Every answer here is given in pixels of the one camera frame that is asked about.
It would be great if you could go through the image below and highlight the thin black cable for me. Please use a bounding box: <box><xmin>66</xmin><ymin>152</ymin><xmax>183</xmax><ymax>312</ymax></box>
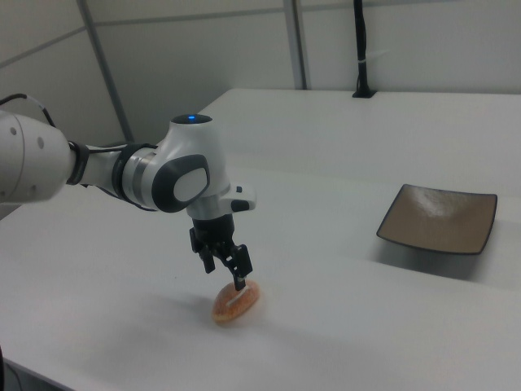
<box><xmin>0</xmin><ymin>337</ymin><xmax>22</xmax><ymax>391</ymax></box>

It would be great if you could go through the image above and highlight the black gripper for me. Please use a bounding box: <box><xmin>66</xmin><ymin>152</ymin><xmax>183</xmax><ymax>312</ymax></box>
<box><xmin>189</xmin><ymin>215</ymin><xmax>253</xmax><ymax>292</ymax></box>

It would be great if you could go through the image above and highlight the black stand pole with base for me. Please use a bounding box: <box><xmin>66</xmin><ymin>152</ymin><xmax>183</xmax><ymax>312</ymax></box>
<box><xmin>352</xmin><ymin>0</ymin><xmax>378</xmax><ymax>99</ymax></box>

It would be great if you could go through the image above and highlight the white cable tie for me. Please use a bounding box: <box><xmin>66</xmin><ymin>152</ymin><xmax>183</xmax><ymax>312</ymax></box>
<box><xmin>358</xmin><ymin>49</ymin><xmax>388</xmax><ymax>64</ymax></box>

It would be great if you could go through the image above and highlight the square brown ceramic plate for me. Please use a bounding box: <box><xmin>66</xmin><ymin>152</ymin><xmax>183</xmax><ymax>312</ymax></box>
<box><xmin>376</xmin><ymin>183</ymin><xmax>498</xmax><ymax>256</ymax></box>

